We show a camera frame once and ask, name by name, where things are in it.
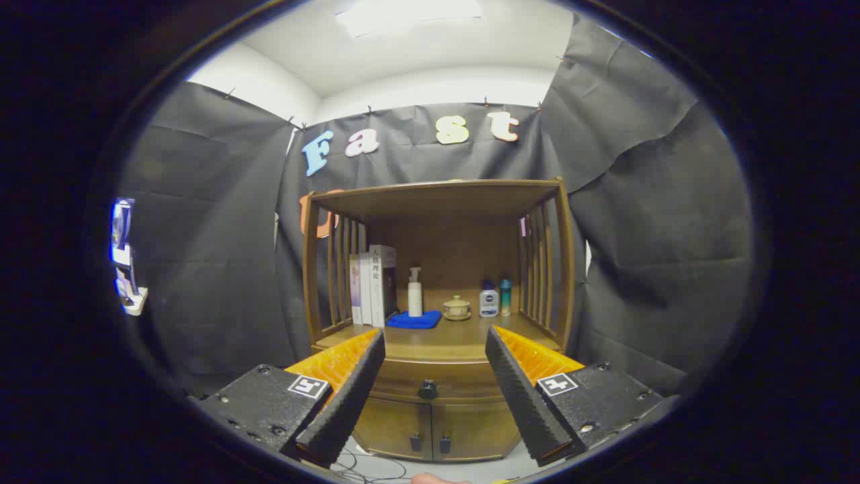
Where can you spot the wooden drawer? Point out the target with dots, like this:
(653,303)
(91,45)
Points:
(403,376)

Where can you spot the white book with dark cover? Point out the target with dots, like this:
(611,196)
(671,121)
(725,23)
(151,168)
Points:
(383,289)

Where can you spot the wooden countertop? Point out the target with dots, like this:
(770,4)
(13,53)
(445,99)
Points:
(457,336)

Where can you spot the white lotion bottle blue cap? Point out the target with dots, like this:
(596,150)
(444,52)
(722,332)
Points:
(488,302)

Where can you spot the bright device on stand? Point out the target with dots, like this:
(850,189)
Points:
(122,255)

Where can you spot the pale purple book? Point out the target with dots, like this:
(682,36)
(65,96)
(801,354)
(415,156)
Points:
(355,289)

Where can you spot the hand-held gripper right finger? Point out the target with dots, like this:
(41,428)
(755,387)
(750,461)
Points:
(524,403)

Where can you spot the beige lidded teacup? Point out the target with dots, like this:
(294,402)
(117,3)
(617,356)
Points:
(457,309)

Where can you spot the wooden cabinet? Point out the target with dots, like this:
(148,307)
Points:
(457,249)

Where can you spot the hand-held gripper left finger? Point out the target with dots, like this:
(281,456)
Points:
(349,403)

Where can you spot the blue cloth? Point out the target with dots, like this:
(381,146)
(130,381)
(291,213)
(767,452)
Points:
(413,320)

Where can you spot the teal bottle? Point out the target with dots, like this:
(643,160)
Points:
(504,299)

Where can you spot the white pump bottle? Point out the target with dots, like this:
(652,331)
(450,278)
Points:
(415,299)

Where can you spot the wooden cabinet door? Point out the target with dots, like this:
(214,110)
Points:
(474,427)
(393,427)

